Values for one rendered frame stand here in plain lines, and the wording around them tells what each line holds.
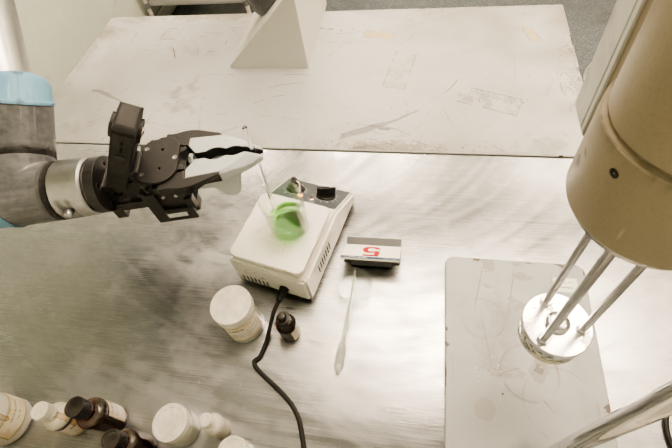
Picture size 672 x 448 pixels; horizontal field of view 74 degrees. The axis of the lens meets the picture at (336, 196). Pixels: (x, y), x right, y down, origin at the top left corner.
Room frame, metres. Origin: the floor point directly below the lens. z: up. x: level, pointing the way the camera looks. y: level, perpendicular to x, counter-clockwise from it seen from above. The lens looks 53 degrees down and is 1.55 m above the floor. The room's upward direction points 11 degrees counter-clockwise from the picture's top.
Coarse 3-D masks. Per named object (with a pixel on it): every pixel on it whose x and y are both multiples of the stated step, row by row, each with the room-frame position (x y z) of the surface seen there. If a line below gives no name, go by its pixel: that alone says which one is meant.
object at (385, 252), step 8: (352, 248) 0.36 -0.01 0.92; (360, 248) 0.36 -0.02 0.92; (368, 248) 0.36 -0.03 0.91; (376, 248) 0.35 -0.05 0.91; (384, 248) 0.35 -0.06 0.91; (392, 248) 0.35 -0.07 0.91; (368, 256) 0.33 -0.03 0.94; (376, 256) 0.33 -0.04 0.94; (384, 256) 0.33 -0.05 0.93; (392, 256) 0.32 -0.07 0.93
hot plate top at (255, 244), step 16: (256, 208) 0.43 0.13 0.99; (320, 208) 0.40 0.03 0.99; (256, 224) 0.40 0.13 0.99; (320, 224) 0.37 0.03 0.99; (240, 240) 0.37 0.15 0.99; (256, 240) 0.37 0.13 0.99; (272, 240) 0.36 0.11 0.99; (304, 240) 0.35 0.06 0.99; (240, 256) 0.34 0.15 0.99; (256, 256) 0.34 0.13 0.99; (272, 256) 0.33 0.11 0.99; (288, 256) 0.33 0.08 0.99; (304, 256) 0.32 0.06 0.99; (288, 272) 0.30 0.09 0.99
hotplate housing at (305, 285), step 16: (336, 208) 0.41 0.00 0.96; (336, 224) 0.39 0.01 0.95; (320, 240) 0.36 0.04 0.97; (336, 240) 0.38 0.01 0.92; (320, 256) 0.33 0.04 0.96; (240, 272) 0.35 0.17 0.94; (256, 272) 0.33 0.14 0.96; (272, 272) 0.32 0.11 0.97; (304, 272) 0.31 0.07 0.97; (320, 272) 0.32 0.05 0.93; (288, 288) 0.31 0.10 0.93; (304, 288) 0.29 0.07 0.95
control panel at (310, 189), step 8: (304, 184) 0.50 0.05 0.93; (312, 184) 0.50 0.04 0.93; (304, 192) 0.47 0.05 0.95; (312, 192) 0.47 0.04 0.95; (336, 192) 0.46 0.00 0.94; (344, 192) 0.46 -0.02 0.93; (304, 200) 0.44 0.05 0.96; (312, 200) 0.44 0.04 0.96; (320, 200) 0.44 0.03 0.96; (336, 200) 0.44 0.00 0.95
